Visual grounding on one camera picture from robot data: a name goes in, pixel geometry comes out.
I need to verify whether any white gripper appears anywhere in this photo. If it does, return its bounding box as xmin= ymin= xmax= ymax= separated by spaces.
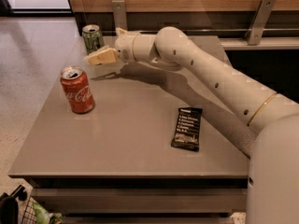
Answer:
xmin=84 ymin=27 xmax=139 ymax=65

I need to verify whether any green soda can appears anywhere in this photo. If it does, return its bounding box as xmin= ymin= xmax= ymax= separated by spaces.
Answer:
xmin=82 ymin=24 xmax=104 ymax=54

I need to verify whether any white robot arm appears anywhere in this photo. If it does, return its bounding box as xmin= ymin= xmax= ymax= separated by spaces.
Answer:
xmin=85 ymin=27 xmax=299 ymax=224

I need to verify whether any red Coca-Cola can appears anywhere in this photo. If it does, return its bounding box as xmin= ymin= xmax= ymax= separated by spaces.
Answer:
xmin=60 ymin=66 xmax=95 ymax=114

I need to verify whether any black snack bar wrapper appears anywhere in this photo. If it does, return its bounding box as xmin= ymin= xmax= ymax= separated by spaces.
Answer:
xmin=171 ymin=107 xmax=203 ymax=152

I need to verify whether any grey table drawer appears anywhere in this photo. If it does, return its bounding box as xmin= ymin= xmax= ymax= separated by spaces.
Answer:
xmin=32 ymin=189 xmax=247 ymax=214

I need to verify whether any green bag in basket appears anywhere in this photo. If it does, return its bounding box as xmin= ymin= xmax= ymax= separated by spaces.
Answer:
xmin=33 ymin=203 xmax=63 ymax=224

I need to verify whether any left metal bracket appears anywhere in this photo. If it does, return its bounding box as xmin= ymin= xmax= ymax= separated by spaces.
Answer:
xmin=112 ymin=0 xmax=128 ymax=30

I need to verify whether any metal bracket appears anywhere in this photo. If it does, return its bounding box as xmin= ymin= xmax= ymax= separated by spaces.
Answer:
xmin=112 ymin=0 xmax=128 ymax=30
xmin=246 ymin=0 xmax=277 ymax=46

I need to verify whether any right metal bracket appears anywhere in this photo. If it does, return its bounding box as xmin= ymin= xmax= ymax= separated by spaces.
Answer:
xmin=246 ymin=0 xmax=277 ymax=46

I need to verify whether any black wire basket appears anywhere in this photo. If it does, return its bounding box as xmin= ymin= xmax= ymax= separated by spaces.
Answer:
xmin=0 ymin=185 xmax=36 ymax=224

